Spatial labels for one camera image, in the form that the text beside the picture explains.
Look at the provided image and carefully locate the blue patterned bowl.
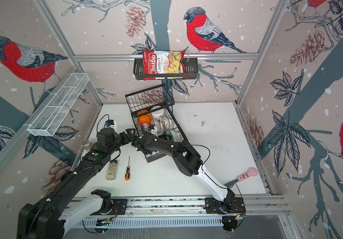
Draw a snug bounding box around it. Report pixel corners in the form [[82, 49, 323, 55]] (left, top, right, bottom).
[[141, 122, 151, 132]]

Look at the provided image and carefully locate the orange plastic bowl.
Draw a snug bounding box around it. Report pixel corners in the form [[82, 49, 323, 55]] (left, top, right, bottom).
[[137, 110, 153, 126]]

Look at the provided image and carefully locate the white patterned bowl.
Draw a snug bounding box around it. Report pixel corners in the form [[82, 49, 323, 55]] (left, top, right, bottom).
[[159, 116, 172, 132]]

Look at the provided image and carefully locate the light green ceramic bowl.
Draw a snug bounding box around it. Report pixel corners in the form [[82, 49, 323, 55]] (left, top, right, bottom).
[[167, 129, 183, 142]]

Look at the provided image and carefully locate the cream ceramic bowl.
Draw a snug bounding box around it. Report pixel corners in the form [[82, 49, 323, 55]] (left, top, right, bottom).
[[154, 126, 165, 136]]

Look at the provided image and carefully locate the white ceramic bowl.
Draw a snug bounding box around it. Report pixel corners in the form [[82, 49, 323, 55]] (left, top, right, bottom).
[[151, 106, 165, 120]]

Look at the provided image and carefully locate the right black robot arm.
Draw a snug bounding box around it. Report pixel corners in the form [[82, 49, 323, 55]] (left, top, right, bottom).
[[130, 132, 235, 210]]

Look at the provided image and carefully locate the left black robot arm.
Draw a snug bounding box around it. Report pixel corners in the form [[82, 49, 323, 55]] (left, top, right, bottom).
[[17, 128, 134, 239]]

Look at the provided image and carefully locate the small clear bottle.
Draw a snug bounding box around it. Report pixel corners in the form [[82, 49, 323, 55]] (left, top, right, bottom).
[[106, 160, 118, 181]]

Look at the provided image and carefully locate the glass jar with lid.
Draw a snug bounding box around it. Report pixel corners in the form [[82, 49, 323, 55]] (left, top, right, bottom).
[[82, 139, 94, 151]]

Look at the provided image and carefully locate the red cassava chips bag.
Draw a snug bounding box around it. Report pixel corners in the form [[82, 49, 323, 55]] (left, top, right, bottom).
[[142, 50, 186, 75]]

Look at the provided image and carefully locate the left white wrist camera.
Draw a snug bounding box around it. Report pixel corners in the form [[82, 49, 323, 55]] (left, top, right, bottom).
[[104, 119, 117, 129]]

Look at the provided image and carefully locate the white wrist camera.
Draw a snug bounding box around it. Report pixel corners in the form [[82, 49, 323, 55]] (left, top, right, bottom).
[[104, 119, 117, 129], [148, 125, 158, 137]]

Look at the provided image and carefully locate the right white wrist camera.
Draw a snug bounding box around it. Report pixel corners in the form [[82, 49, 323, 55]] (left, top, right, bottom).
[[148, 125, 158, 137]]

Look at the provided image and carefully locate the orange handled screwdriver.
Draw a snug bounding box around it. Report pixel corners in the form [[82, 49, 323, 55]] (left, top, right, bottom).
[[125, 156, 131, 181]]

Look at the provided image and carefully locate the black wire dish rack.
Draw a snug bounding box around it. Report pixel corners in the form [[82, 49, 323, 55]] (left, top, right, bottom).
[[125, 85, 188, 162]]

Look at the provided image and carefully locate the white mesh wall shelf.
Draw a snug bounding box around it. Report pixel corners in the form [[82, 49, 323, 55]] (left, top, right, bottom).
[[28, 73, 89, 136]]

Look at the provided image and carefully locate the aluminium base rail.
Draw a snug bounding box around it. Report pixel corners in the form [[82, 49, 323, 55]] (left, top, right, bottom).
[[74, 194, 290, 232]]

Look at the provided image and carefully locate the black wall basket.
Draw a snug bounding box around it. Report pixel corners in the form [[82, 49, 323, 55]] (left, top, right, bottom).
[[133, 58, 198, 80]]

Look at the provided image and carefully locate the pink handled brush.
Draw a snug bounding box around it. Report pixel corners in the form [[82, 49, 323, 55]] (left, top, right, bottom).
[[224, 167, 258, 188]]

